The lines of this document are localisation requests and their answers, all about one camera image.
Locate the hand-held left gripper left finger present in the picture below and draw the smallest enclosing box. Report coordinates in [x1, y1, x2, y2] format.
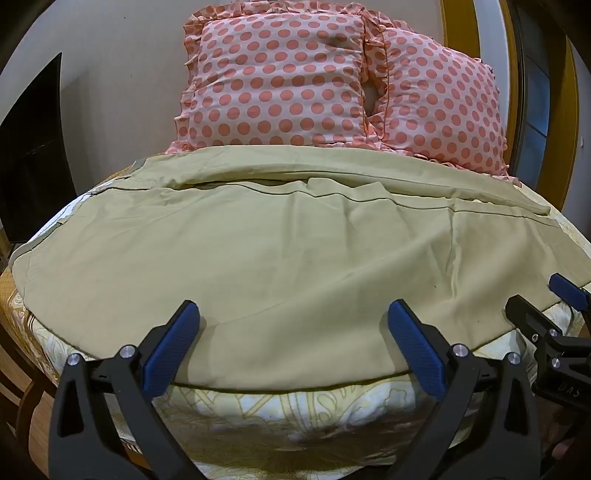
[48, 300, 201, 480]

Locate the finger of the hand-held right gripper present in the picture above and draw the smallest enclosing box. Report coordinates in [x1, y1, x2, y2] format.
[549, 272, 591, 311]
[505, 295, 562, 343]

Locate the dark wooden bed frame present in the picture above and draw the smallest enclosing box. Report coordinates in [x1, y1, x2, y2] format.
[0, 318, 61, 467]

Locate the floral yellow bed sheet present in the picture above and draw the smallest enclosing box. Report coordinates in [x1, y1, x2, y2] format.
[0, 175, 591, 480]

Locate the dark wooden cabinet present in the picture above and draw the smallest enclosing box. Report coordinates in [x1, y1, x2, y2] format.
[0, 52, 77, 246]

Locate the pink polka dot pillow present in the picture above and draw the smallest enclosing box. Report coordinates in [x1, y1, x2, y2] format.
[166, 4, 372, 155]
[362, 11, 512, 177]

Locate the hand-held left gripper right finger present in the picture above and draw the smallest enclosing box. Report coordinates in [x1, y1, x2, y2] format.
[387, 299, 541, 480]

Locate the yellow door frame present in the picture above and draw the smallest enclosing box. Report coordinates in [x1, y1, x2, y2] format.
[438, 0, 581, 208]

